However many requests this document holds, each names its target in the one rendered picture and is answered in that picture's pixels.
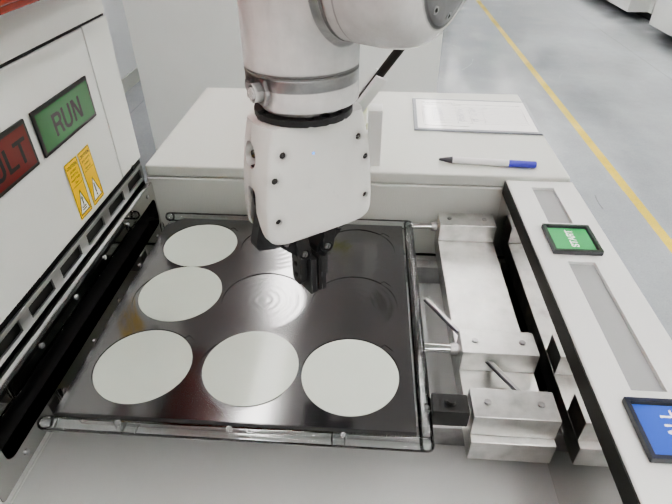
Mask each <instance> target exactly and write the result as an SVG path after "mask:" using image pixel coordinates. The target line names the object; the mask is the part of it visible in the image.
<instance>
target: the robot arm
mask: <svg viewBox="0 0 672 504"><path fill-rule="evenodd" d="M466 1H467V0H237V6H238V16H239V26H240V35H241V45H242V54H243V64H244V69H245V87H246V90H247V96H248V97H249V99H250V101H251V102H252V103H255V104H254V110H253V111H251V112H249V113H248V115H247V122H246V130H245V140H244V189H245V202H246V210H247V215H248V218H249V220H250V222H251V223H253V227H252V235H251V243H252V244H253V245H254V246H255V248H256V249H257V250H259V251H264V250H272V249H276V248H282V249H284V250H286V251H287V252H289V253H291V255H292V270H293V277H294V279H295V281H296V282H297V283H298V284H302V285H303V286H304V287H305V288H306V289H307V290H308V291H309V292H310V293H311V294H313V293H316V292H317V290H318V289H319V290H323V289H325V288H326V287H327V281H326V274H327V273H328V252H329V251H331V250H332V249H333V246H334V239H335V237H336V236H337V234H338V233H339V232H340V230H341V229H342V227H343V226H344V224H347V223H350V222H352V221H355V220H357V219H359V218H360V217H362V216H363V215H365V214H366V212H367V211H368V209H369V206H370V194H371V180H370V158H369V146H368V138H367V131H366V126H365V121H364V116H363V111H362V107H361V105H360V104H359V103H357V102H356V101H357V100H358V97H359V61H360V44H362V45H367V46H372V47H378V48H384V49H394V50H406V49H413V48H417V47H420V46H423V45H425V44H427V43H429V42H430V41H432V40H433V39H435V38H436V37H437V36H438V35H439V34H441V33H442V32H443V31H444V30H445V29H446V28H447V26H448V25H449V24H450V23H451V22H452V21H453V19H454V18H455V16H456V15H457V14H458V12H459V11H460V9H461V8H462V7H463V5H464V4H465V2H466Z"/></svg>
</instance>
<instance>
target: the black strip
mask: <svg viewBox="0 0 672 504"><path fill-rule="evenodd" d="M502 194H503V197H504V199H505V202H506V205H507V207H508V210H509V212H510V215H511V217H512V220H513V223H514V225H515V228H516V230H517V233H518V235H519V238H520V241H521V243H522V246H523V248H524V251H525V253H526V256H527V258H528V261H529V264H530V266H531V269H532V271H533V274H534V276H535V279H536V282H537V284H538V287H539V289H540V292H541V294H542V297H543V300H544V302H545V305H546V307H547V310H548V312H549V315H550V318H551V320H552V323H553V325H554V328H555V330H556V333H557V335H558V338H559V341H560V343H561V346H562V348H563V351H564V353H565V356H566V359H567V361H568V364H569V366H570V369H571V371H572V374H573V377H574V379H575V382H576V384H577V387H578V389H579V392H580V395H581V397H582V400H583V402H584V405H585V407H586V410H587V412H588V415H589V418H590V420H591V423H592V425H593V428H594V430H595V433H596V436H597V438H598V441H599V443H600V446H601V448H602V451H603V454H604V456H605V459H606V461H607V464H608V466H609V469H610V472H611V474H612V477H613V479H614V482H615V484H616V487H617V489H618V492H619V495H620V497H621V500H622V502H623V504H641V503H640V501H639V498H638V496H637V493H636V491H635V489H634V486H633V484H632V481H631V479H630V477H629V474H628V472H627V470H626V467H625V465H624V462H623V460H622V458H621V455H620V453H619V450H618V448H617V446H616V443H615V441H614V438H613V436H612V434H611V431H610V429H609V426H608V424H607V422H606V419H605V417H604V414H603V412H602V410H601V407H600V405H599V402H598V400H597V398H596V395H595V393H594V391H593V388H592V386H591V383H590V381H589V379H588V376H587V374H586V371H585V369H584V367H583V364H582V362H581V359H580V357H579V355H578V352H577V350H576V347H575V345H574V343H573V340H572V338H571V335H570V333H569V331H568V328H567V326H566V323H565V321H564V319H563V316H562V314H561V312H560V309H559V307H558V304H557V302H556V300H555V297H554V295H553V292H552V290H551V288H550V285H549V283H548V280H547V278H546V276H545V273H544V271H543V268H542V266H541V264H540V261H539V259H538V256H537V254H536V252H535V249H534V247H533V244H532V242H531V240H530V237H529V235H528V233H527V230H526V228H525V225H524V223H523V221H522V218H521V216H520V213H519V211H518V209H517V206H516V204H515V201H514V199H513V197H512V194H511V192H510V189H509V187H508V185H507V182H506V181H505V182H504V187H503V191H502Z"/></svg>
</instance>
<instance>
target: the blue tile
mask: <svg viewBox="0 0 672 504"><path fill-rule="evenodd" d="M632 406H633V408H634V410H635V412H636V414H637V416H638V418H639V421H640V423H641V425H642V427H643V429H644V431H645V433H646V435H647V437H648V439H649V441H650V444H651V446H652V448H653V450H654V452H655V454H661V455H672V406H660V405H641V404H632Z"/></svg>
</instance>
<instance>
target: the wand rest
mask: <svg viewBox="0 0 672 504"><path fill-rule="evenodd" d="M377 70H378V68H376V69H375V70H374V72H373V73H372V74H371V76H370V77H369V78H368V80H367V81H366V82H365V84H364V85H363V86H362V88H361V89H360V90H359V94H360V92H361V90H362V89H363V87H364V86H366V85H367V83H368V82H369V81H370V79H371V78H372V77H373V76H374V74H375V73H376V72H377ZM386 82H387V78H386V77H385V76H384V77H380V76H377V75H376V76H375V77H374V79H373V80H372V81H371V83H370V84H369V85H368V87H367V88H366V89H365V91H364V92H363V93H362V95H361V96H360V97H359V99H358V100H357V101H356V102H357V103H359V104H360V105H361V107H362V111H363V112H364V111H365V109H366V108H367V107H368V105H369V108H368V134H367V138H368V146H369V158H370V166H380V154H381V136H382V119H383V104H380V103H371V102H372V100H373V99H374V98H375V96H376V95H377V94H378V92H379V91H380V90H381V89H382V87H383V86H384V85H385V83H386Z"/></svg>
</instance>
